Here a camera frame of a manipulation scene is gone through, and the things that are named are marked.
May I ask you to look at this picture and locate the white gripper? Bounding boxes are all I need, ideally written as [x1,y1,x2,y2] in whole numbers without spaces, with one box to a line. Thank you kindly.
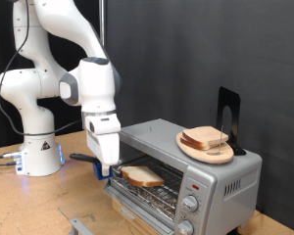
[86,131,122,177]

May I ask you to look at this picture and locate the spatula with blue grip block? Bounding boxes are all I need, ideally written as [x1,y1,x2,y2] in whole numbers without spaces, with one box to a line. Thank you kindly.
[69,152,122,181]

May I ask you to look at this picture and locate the white bread slice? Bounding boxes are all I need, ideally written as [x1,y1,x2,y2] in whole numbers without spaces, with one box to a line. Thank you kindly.
[179,136,217,152]
[120,164,166,188]
[181,125,230,148]

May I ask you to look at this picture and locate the glass oven door with handle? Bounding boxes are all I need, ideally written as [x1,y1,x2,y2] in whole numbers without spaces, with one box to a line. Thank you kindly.
[58,185,175,235]

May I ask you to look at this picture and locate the silver oven knob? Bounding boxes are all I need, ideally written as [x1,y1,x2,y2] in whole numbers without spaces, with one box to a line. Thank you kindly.
[180,194,200,213]
[176,218,195,235]

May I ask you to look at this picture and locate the silver toaster oven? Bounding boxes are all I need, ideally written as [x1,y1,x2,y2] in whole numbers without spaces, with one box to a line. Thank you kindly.
[102,117,263,235]

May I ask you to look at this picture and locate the aluminium foil tray liner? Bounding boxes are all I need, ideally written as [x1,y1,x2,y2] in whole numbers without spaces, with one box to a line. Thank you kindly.
[116,182,176,220]

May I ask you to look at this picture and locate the round wooden board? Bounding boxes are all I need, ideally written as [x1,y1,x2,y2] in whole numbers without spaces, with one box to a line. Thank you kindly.
[175,131,235,165]

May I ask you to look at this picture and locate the black metal bookend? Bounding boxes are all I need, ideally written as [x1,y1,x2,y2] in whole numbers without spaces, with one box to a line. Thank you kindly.
[216,86,248,157]

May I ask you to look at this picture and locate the vertical metal pole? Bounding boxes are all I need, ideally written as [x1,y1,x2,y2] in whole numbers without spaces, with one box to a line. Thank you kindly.
[99,0,107,47]

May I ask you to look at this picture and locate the wire oven rack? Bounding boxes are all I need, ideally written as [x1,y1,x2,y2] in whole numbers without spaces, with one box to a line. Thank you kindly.
[111,156,184,216]

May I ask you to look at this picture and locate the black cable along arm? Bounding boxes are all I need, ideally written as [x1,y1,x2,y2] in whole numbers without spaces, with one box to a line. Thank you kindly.
[0,0,84,136]

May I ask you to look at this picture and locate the base cable with metal connector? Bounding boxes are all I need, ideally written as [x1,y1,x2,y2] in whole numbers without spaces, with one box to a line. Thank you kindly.
[0,150,23,160]

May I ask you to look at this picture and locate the thin metal wire pin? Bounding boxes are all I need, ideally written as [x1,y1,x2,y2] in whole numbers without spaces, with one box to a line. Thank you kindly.
[207,124,225,156]

